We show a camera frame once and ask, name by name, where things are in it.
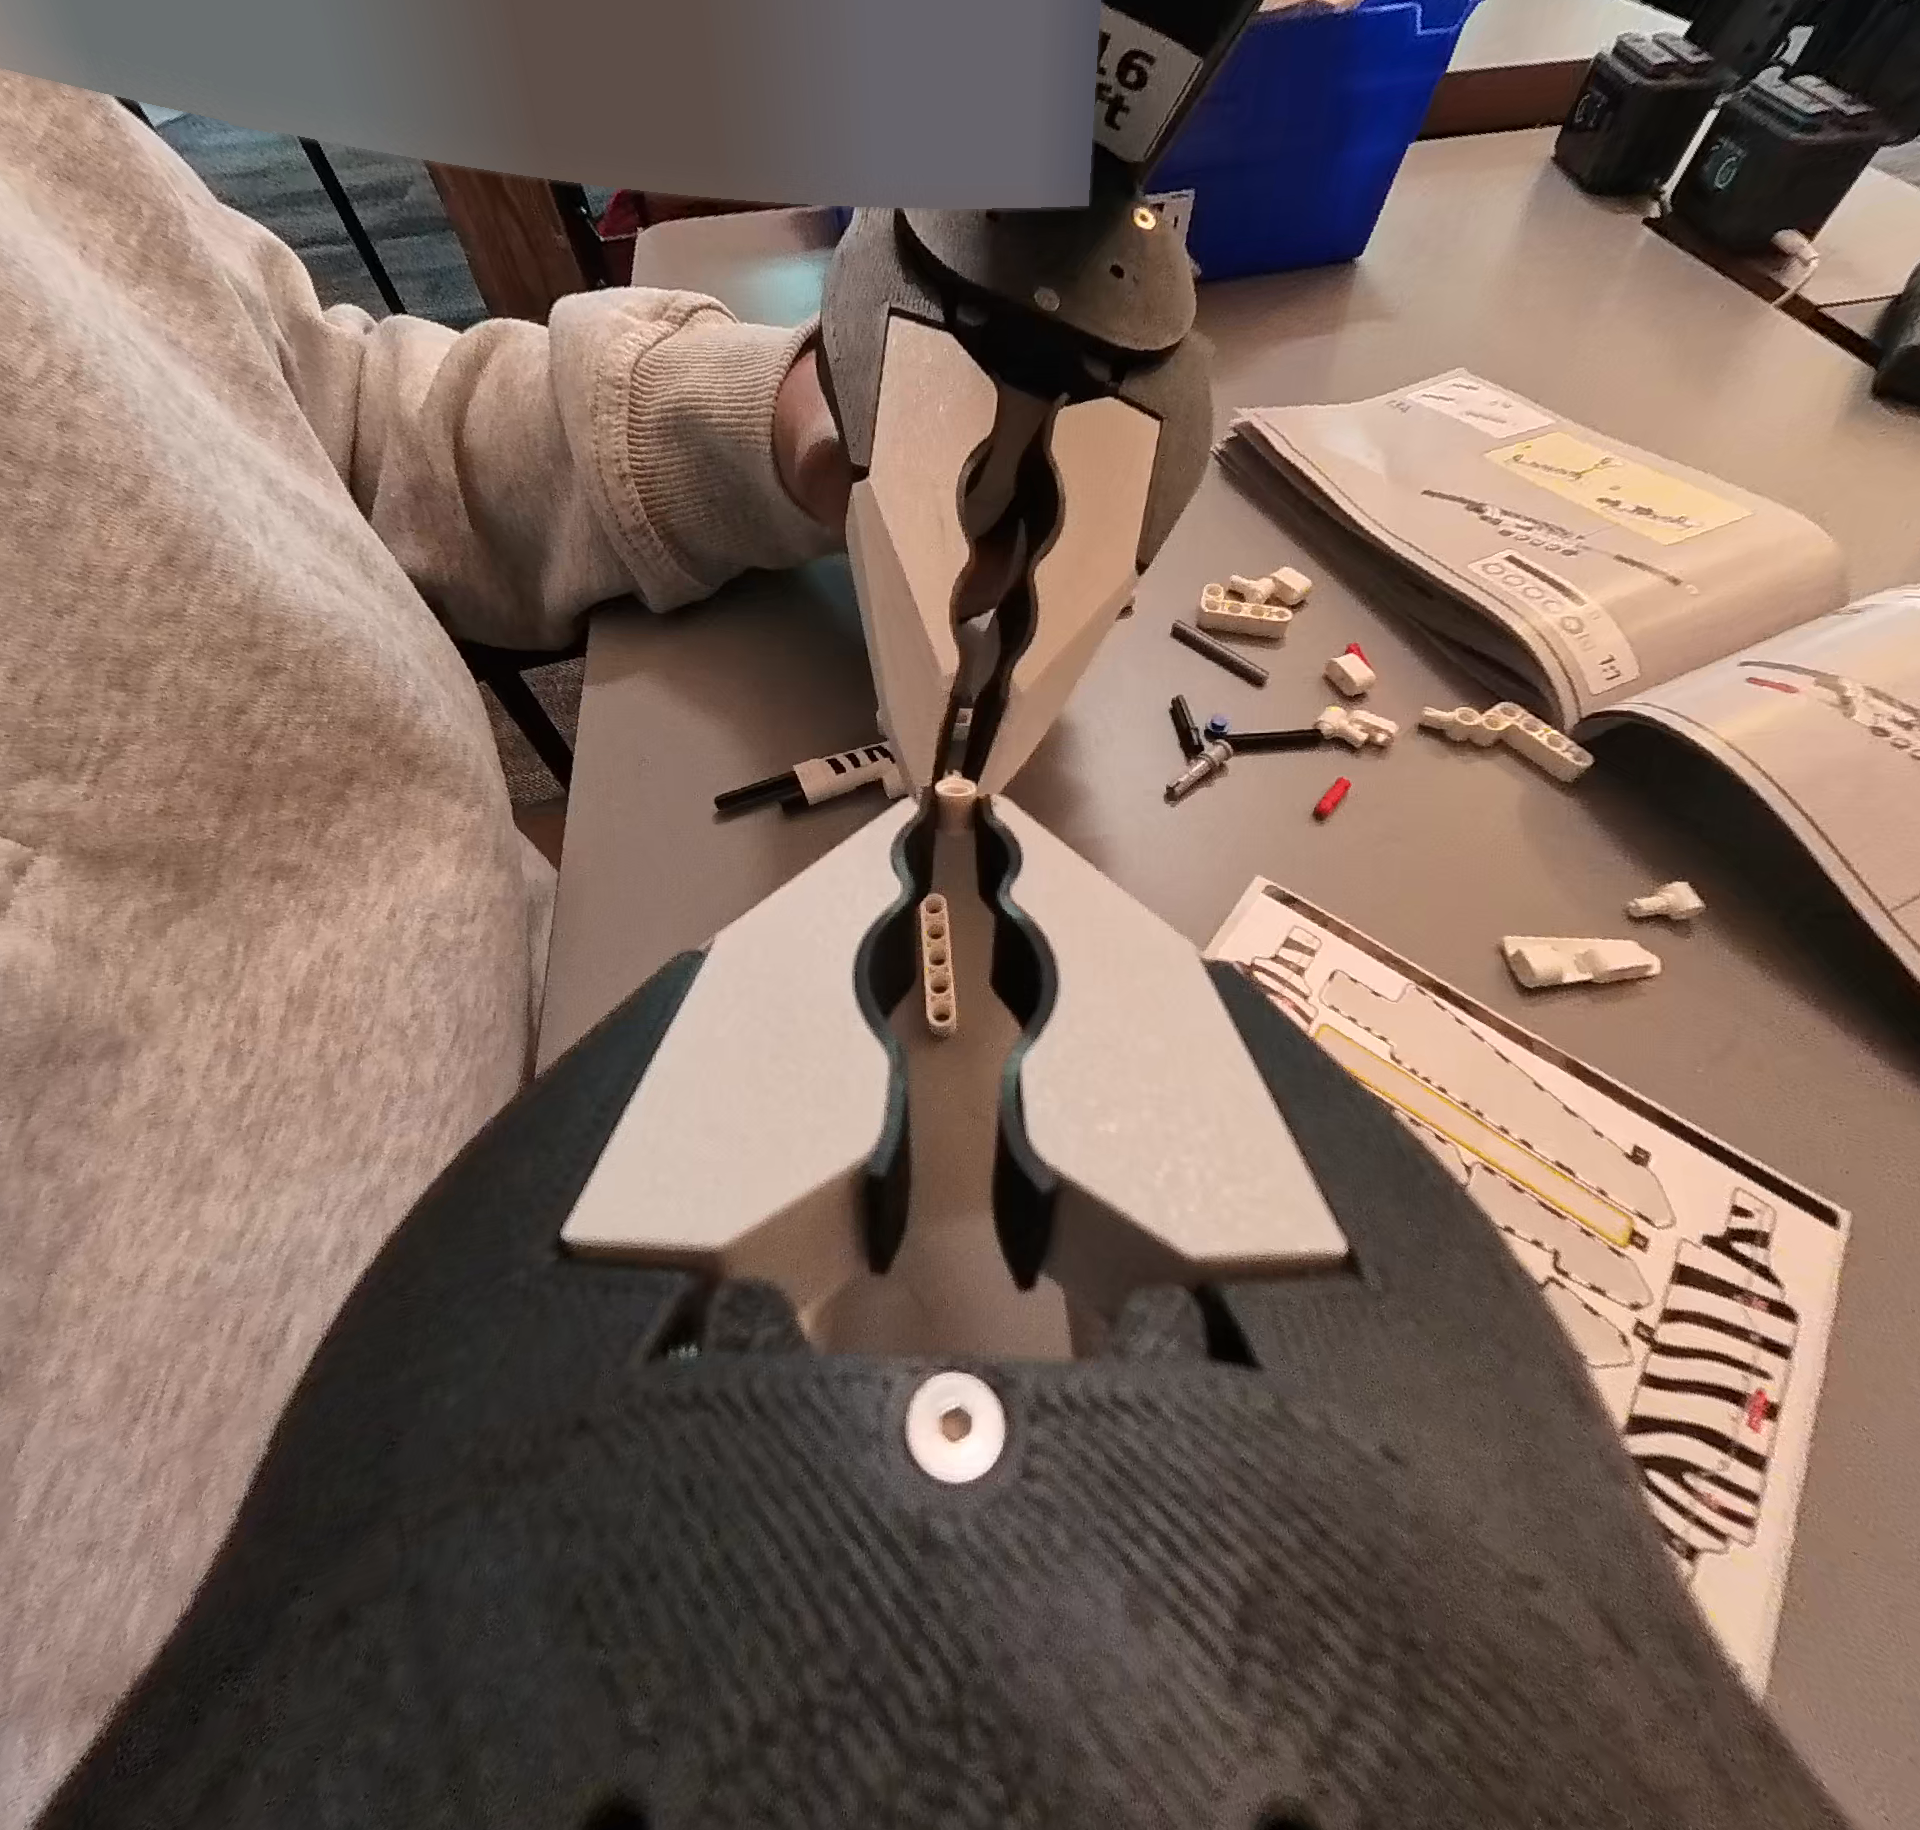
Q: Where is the white five-hole lego beam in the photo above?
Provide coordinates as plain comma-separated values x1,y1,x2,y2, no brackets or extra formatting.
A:
913,891,965,1038

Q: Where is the blue plastic bin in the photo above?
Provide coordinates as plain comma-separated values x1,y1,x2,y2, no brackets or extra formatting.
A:
1185,0,1487,284

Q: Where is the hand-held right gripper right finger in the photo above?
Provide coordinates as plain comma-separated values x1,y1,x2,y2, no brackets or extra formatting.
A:
975,794,1354,1329

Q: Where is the black axle with white connector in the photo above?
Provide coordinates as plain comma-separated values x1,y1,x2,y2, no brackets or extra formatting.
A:
1222,704,1399,751

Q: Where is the dark grey lego axle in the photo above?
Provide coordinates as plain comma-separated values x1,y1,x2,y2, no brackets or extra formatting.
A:
1171,618,1270,689

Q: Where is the person's left forearm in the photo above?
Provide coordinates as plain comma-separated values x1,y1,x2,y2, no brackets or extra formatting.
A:
322,284,825,618

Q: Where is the black axle with striped piece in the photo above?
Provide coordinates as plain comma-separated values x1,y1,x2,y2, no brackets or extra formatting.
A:
711,748,910,816

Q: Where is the person's grey sweatshirt torso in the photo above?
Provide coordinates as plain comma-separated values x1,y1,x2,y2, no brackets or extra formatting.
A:
0,66,559,1830

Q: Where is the white bent lego beam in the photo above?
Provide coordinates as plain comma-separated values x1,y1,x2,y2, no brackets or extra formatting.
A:
1418,699,1595,784

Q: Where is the white lego panel piece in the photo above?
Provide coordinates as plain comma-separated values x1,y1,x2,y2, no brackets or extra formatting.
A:
1501,932,1666,991

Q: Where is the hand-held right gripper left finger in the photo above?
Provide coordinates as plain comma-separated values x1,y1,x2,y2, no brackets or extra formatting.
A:
557,796,938,1344

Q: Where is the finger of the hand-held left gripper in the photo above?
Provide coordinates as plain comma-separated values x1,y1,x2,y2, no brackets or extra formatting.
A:
958,402,1172,798
844,308,1005,798

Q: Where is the person's left hand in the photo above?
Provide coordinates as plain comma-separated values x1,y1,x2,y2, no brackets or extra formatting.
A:
770,345,874,528

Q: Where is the zebra striped sticker sheet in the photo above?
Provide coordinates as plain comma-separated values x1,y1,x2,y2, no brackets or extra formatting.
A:
1204,876,1850,1696

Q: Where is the open lego instruction booklet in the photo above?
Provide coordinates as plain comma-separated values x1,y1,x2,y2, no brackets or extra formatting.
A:
1215,367,1920,983

